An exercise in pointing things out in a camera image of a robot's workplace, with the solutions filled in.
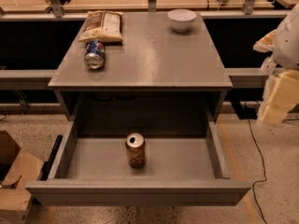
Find chip bag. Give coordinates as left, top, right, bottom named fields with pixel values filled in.
left=79, top=10, right=123, bottom=43

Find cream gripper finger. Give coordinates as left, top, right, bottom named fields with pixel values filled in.
left=258, top=70, right=299, bottom=126
left=253, top=30, right=276, bottom=53

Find grey cabinet counter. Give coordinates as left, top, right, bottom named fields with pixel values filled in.
left=49, top=12, right=233, bottom=117

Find orange soda can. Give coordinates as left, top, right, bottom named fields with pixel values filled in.
left=125, top=133, right=146, bottom=168

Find black floor cable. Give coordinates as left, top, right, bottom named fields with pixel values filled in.
left=244, top=102, right=269, bottom=224

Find black bar beside drawer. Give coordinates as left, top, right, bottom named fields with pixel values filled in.
left=41, top=134, right=63, bottom=181

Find white bowl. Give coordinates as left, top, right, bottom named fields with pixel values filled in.
left=167, top=9, right=197, bottom=32

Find cardboard box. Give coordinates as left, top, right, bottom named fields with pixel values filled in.
left=0, top=131, right=44, bottom=224

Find clear sanitizer bottle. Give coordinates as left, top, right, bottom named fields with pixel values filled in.
left=261, top=56, right=277, bottom=75

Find blue pepsi can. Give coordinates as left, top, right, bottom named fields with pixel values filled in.
left=84, top=40, right=106, bottom=70

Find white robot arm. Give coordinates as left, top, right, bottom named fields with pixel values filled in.
left=253, top=4, right=299, bottom=126

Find grey open drawer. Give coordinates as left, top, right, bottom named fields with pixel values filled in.
left=26, top=102, right=250, bottom=206

